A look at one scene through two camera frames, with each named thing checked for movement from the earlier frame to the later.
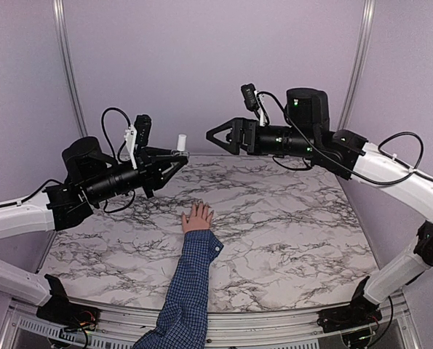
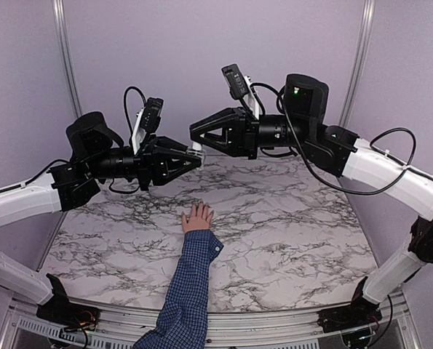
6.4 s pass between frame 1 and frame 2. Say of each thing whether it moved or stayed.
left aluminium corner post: stayed
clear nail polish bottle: moved
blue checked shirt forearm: stayed
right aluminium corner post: stayed
